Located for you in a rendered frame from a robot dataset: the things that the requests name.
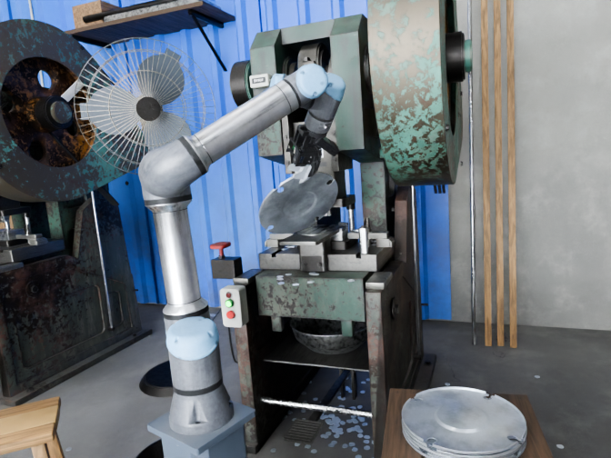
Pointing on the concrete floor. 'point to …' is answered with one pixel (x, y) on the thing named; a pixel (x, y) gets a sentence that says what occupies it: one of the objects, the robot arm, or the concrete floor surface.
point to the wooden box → (398, 448)
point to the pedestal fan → (159, 84)
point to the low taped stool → (32, 428)
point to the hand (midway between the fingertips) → (302, 178)
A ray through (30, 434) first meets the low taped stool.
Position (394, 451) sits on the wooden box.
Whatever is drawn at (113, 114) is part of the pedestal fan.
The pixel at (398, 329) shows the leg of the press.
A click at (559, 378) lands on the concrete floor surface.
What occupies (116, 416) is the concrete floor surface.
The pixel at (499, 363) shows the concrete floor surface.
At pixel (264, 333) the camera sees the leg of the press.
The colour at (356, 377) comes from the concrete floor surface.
